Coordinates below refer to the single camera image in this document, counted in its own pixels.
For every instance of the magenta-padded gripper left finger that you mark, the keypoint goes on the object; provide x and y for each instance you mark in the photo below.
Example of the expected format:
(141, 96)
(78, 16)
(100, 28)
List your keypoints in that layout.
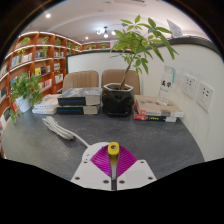
(86, 171)

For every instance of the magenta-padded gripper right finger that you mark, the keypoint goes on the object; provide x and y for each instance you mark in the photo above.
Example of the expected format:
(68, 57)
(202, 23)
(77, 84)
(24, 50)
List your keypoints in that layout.
(140, 171)

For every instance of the yellow charger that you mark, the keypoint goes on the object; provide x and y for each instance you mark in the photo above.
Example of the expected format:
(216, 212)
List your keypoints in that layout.
(113, 148)

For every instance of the thin white book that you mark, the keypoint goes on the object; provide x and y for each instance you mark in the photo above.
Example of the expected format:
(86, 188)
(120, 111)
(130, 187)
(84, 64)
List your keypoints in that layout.
(44, 111)

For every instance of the small tree in black pot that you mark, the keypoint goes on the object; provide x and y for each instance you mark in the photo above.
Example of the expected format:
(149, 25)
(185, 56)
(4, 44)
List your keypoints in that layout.
(117, 100)

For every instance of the thick white book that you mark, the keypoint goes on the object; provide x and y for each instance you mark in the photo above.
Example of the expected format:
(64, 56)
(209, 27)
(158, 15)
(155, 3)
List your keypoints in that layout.
(48, 101)

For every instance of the clear acrylic sign stand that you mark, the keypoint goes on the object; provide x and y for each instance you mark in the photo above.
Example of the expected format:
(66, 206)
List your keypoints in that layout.
(166, 85)

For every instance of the leafy plant in white pot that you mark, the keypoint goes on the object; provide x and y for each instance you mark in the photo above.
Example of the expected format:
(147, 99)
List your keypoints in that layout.
(23, 103)

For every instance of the orange wooden bookshelf unit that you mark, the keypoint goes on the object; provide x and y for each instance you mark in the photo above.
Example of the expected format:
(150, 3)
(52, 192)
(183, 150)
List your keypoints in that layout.
(20, 66)

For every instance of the black chandelier with round bulbs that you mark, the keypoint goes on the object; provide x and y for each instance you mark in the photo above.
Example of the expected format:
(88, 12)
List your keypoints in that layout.
(106, 33)

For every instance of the white hanging sign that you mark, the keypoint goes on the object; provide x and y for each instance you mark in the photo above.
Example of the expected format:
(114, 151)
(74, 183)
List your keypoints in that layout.
(174, 28)

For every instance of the recessed ceiling lights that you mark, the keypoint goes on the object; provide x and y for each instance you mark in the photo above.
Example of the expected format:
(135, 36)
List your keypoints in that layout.
(48, 15)

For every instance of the ceiling air vent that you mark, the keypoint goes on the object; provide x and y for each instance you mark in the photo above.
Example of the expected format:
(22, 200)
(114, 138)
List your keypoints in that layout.
(130, 2)

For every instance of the white wall socket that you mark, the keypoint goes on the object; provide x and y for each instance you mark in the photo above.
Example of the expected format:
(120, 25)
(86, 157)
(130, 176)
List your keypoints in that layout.
(204, 96)
(189, 86)

